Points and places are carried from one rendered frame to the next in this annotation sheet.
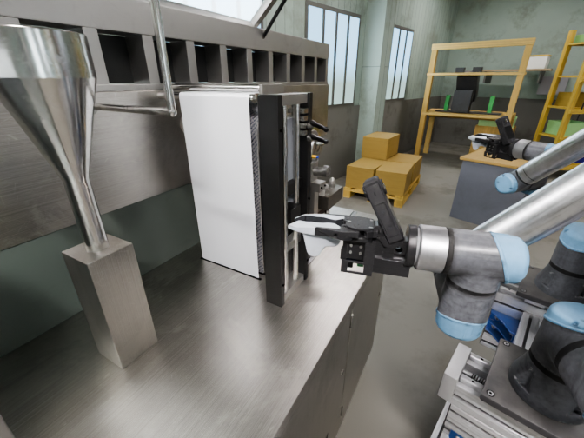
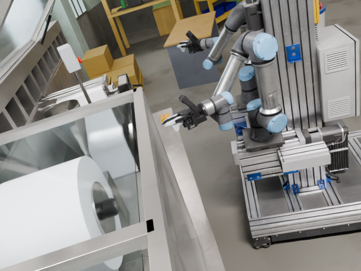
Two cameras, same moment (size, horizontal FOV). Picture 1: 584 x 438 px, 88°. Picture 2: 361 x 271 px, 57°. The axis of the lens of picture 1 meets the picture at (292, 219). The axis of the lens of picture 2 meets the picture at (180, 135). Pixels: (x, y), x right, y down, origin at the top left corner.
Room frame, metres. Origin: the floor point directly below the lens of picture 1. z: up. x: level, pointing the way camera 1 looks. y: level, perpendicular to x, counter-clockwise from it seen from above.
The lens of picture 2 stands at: (-0.75, 0.64, 1.96)
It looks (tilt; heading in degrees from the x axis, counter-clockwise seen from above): 30 degrees down; 330
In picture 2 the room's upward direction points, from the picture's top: 19 degrees counter-clockwise
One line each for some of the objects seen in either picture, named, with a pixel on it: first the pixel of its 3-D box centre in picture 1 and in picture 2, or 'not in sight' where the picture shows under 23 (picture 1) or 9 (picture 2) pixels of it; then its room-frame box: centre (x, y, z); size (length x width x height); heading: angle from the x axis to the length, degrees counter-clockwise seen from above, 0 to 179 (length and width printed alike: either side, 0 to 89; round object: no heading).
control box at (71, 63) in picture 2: not in sight; (70, 57); (0.62, 0.23, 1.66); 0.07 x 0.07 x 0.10; 78
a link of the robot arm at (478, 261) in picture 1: (480, 256); (221, 102); (0.41, -0.30, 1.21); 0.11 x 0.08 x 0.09; 74
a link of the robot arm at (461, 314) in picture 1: (461, 298); (223, 118); (0.42, -0.30, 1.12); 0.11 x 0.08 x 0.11; 164
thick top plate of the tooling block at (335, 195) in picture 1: (295, 190); not in sight; (1.32, -0.02, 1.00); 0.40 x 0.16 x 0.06; 60
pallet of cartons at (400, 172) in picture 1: (387, 165); (113, 74); (4.18, -1.34, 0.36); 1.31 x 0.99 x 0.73; 138
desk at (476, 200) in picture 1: (504, 182); (197, 48); (3.43, -2.54, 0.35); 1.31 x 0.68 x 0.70; 133
